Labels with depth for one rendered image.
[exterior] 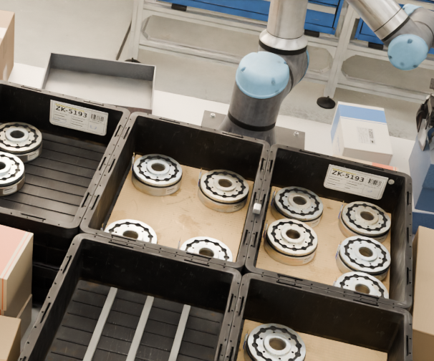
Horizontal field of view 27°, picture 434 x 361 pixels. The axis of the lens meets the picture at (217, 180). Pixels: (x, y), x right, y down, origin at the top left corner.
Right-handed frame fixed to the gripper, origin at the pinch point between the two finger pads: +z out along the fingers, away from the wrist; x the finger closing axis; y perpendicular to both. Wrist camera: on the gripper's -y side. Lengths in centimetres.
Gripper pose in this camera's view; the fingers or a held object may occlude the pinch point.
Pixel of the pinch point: (425, 144)
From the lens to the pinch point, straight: 221.4
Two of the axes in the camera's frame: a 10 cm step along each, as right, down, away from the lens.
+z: -1.6, 7.7, 6.2
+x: 9.8, 1.8, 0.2
